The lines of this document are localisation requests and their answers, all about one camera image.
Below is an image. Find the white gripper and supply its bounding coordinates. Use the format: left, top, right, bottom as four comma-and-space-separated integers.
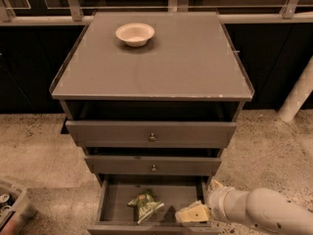
175, 179, 248, 223

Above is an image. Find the green jalapeno chip bag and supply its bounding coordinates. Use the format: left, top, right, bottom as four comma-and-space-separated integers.
127, 189, 164, 224

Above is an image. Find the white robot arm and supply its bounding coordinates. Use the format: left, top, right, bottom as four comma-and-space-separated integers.
205, 64, 313, 235

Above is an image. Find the brass middle drawer knob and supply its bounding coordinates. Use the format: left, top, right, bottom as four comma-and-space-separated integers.
151, 164, 157, 172

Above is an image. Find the brass drawer knob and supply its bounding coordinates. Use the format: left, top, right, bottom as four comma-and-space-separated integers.
151, 164, 157, 172
149, 133, 157, 142

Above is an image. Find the bottom grey drawer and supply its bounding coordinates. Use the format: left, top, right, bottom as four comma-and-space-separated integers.
87, 175, 219, 235

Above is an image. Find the grey drawer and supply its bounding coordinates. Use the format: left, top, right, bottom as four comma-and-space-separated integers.
87, 175, 219, 235
66, 120, 237, 148
85, 156, 221, 176

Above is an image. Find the brass top drawer knob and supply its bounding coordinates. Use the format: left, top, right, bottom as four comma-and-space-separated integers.
149, 133, 157, 142

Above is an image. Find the middle grey drawer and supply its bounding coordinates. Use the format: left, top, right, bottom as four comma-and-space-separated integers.
85, 156, 221, 176

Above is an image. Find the grey drawer cabinet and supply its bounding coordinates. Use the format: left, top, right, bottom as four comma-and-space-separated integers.
49, 11, 255, 235

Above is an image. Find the top grey drawer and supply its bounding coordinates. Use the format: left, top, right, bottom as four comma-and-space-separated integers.
66, 120, 237, 148

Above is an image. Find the white paper bowl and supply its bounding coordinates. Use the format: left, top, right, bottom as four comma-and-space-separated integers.
115, 23, 155, 47

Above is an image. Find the clear plastic storage bin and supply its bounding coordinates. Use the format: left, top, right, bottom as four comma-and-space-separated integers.
0, 177, 36, 235

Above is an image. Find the metal window railing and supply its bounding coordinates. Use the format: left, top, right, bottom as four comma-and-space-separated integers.
0, 0, 313, 26

